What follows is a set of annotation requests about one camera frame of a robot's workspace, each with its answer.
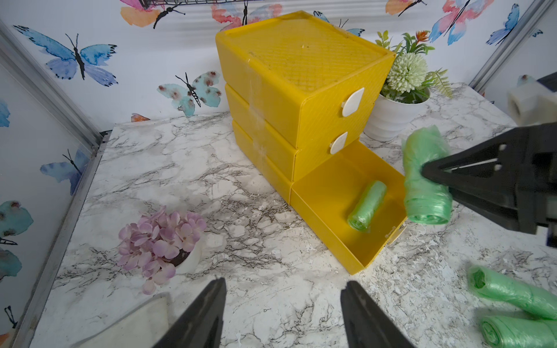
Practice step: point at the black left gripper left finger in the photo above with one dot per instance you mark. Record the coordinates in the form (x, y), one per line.
(201, 324)

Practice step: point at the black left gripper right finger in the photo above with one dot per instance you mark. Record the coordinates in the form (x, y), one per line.
(366, 325)

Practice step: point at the white green work glove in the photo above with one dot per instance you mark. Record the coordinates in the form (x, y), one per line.
(142, 327)

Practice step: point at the green plant in white pot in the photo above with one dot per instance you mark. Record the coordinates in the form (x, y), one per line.
(407, 88)

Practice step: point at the pink flower in white pot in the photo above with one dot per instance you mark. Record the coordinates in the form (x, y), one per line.
(158, 243)

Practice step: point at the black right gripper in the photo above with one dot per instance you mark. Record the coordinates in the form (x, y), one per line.
(532, 148)

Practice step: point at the yellow plastic drawer unit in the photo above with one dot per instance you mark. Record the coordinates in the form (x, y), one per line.
(300, 92)

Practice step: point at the green trash bag roll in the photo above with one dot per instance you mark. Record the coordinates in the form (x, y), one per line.
(426, 202)
(502, 331)
(491, 285)
(371, 199)

